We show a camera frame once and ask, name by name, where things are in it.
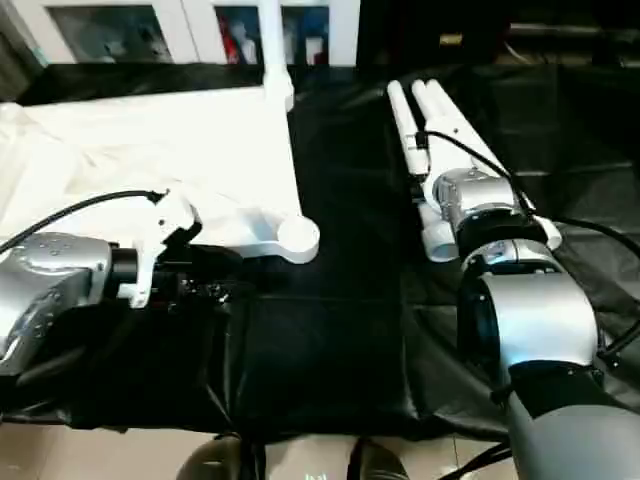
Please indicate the white plastic table top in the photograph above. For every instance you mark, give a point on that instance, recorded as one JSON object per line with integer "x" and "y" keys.
{"x": 150, "y": 150}

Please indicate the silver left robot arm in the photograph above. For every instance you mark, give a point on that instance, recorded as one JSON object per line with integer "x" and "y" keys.
{"x": 50, "y": 280}

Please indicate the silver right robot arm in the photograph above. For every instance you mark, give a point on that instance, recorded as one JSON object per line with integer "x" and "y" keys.
{"x": 525, "y": 300}

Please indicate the black work surface mat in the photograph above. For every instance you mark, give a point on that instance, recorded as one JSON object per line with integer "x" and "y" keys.
{"x": 325, "y": 350}

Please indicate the red item in cabinet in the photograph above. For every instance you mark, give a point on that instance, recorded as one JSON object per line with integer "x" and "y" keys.
{"x": 232, "y": 40}

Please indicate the grey metal bar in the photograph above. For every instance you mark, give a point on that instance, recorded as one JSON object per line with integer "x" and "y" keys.
{"x": 575, "y": 30}

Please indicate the black right robot foot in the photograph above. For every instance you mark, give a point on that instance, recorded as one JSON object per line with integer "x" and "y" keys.
{"x": 377, "y": 460}

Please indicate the white glass door cabinet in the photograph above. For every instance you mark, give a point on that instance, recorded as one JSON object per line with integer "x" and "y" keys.
{"x": 190, "y": 30}

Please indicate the white teal patterned roll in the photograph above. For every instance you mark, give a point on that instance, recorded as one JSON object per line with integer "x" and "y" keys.
{"x": 40, "y": 56}

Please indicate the grey curtain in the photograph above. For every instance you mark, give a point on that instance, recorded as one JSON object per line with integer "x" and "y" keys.
{"x": 15, "y": 50}

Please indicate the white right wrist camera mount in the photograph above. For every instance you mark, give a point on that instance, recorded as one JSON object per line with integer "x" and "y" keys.
{"x": 450, "y": 145}

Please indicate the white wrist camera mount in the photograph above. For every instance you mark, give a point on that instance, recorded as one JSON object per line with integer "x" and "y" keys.
{"x": 165, "y": 220}
{"x": 450, "y": 145}

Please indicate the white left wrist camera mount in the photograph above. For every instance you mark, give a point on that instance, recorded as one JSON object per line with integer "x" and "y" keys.
{"x": 165, "y": 220}

